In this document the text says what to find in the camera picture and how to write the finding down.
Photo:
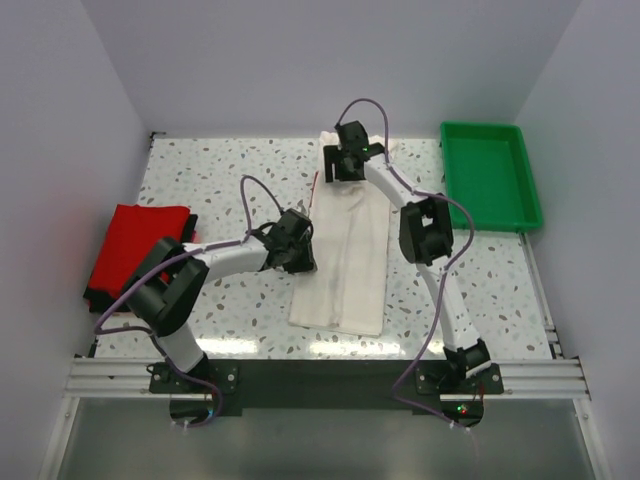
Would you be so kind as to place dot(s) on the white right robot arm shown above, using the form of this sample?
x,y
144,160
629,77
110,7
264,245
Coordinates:
x,y
426,240

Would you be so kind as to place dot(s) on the white t shirt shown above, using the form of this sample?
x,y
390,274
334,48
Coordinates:
x,y
346,292

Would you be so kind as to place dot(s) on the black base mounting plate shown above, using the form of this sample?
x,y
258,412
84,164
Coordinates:
x,y
235,386

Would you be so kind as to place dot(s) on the green plastic tray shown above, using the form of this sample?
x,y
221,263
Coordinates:
x,y
487,171

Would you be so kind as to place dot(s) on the aluminium rail frame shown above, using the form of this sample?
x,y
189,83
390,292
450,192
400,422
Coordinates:
x,y
111,427

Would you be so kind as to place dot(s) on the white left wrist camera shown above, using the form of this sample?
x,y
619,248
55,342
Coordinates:
x,y
303,209

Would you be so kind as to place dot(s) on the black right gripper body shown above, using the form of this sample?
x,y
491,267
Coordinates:
x,y
334,154

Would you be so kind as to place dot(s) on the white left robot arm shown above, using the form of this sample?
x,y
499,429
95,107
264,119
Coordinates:
x,y
175,339

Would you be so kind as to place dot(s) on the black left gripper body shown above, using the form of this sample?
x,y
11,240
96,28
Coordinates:
x,y
300,256

